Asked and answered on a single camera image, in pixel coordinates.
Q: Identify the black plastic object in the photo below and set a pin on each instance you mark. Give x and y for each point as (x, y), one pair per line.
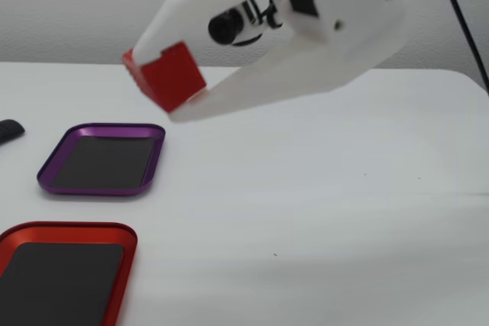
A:
(9, 131)

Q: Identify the red rectangular block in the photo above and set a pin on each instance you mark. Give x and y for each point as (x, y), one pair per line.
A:
(172, 78)

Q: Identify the purple metal tray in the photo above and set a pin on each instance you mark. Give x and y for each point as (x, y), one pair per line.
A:
(103, 162)

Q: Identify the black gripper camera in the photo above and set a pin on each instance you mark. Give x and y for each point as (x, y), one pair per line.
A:
(225, 28)

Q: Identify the red metal tray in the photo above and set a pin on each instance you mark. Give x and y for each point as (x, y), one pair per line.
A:
(61, 280)

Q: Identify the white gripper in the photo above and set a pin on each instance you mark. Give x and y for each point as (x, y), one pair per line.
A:
(344, 51)

